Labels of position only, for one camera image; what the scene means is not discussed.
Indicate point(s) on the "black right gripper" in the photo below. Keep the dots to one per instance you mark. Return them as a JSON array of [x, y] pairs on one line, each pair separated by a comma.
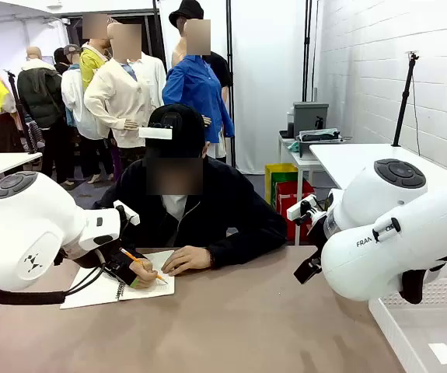
[[318, 235]]

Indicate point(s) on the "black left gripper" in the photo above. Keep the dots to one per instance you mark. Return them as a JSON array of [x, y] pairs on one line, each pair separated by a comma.
[[119, 264]]

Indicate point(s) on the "orange pencil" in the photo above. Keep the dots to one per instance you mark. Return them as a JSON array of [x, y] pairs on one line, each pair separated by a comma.
[[133, 259]]

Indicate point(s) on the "white spiral notebook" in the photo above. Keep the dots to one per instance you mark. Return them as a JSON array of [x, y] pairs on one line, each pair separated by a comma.
[[102, 287]]

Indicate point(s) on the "person left forearm black sleeve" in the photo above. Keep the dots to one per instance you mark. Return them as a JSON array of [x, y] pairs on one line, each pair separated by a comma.
[[246, 246]]

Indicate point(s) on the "person right forearm black sleeve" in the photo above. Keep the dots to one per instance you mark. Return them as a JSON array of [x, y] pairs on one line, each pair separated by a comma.
[[141, 241]]

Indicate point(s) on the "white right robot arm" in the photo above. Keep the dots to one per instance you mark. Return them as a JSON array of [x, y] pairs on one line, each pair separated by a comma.
[[382, 241]]

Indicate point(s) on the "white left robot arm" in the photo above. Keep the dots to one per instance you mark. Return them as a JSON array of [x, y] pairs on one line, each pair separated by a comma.
[[32, 217]]

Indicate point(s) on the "person right hand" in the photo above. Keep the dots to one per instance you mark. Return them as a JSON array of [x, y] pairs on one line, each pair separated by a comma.
[[145, 276]]

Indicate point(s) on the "person left hand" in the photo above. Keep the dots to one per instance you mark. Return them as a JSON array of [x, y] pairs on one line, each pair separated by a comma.
[[188, 260]]

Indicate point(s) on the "yellow shopping bag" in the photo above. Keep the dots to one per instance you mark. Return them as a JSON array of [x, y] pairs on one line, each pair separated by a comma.
[[279, 175]]

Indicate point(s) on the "person black jacket torso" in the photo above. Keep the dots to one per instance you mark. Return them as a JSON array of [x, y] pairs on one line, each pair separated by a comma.
[[223, 202]]

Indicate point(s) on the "small white side table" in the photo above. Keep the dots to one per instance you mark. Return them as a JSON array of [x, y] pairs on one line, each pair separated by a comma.
[[297, 159]]

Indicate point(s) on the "large white table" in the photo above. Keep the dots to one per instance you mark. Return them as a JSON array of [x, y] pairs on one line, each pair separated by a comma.
[[347, 159]]

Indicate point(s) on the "teal cloth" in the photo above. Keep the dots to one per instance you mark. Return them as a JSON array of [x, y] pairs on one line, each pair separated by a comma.
[[294, 146]]

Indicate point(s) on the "white perforated plastic basket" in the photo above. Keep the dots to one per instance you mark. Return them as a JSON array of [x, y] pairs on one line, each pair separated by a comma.
[[421, 330]]

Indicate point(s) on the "black spray bottle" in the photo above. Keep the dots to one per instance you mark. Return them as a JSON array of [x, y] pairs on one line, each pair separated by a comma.
[[318, 123]]

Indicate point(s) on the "grey box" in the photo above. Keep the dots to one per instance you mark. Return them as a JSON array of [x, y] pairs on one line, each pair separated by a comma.
[[310, 116]]

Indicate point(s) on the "flat white paper slip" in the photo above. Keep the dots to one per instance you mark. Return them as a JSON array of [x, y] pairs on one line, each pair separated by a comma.
[[442, 353]]

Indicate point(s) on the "black baseball cap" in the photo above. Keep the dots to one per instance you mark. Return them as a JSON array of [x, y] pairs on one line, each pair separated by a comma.
[[184, 124]]

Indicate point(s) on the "white table with leg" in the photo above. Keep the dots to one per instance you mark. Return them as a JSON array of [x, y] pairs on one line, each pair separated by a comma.
[[1, 163]]

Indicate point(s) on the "cream cardigan mannequin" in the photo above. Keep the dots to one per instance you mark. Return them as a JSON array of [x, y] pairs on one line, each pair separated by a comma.
[[122, 97]]

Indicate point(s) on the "blue shirt mannequin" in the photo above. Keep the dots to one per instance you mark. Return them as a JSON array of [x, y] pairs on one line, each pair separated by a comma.
[[192, 89]]

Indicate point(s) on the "white shirt mannequin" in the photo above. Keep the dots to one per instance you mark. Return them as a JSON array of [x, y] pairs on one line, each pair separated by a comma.
[[153, 77]]

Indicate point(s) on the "dark puffer jacket mannequin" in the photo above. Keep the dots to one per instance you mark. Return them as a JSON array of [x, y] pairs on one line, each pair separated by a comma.
[[38, 97]]

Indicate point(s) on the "yellow shirt mannequin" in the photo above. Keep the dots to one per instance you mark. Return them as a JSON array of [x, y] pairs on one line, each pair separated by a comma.
[[89, 66]]

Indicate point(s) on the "black bucket hat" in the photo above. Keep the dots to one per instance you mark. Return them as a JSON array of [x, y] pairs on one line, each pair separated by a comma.
[[186, 11]]

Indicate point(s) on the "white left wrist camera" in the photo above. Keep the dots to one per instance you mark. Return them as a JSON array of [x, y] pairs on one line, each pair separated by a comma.
[[128, 213]]

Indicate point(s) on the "white head-mounted camera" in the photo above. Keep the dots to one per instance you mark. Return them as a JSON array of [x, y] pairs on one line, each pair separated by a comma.
[[155, 133]]

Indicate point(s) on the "black camera tripod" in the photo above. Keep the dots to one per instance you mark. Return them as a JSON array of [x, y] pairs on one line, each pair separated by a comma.
[[19, 112]]

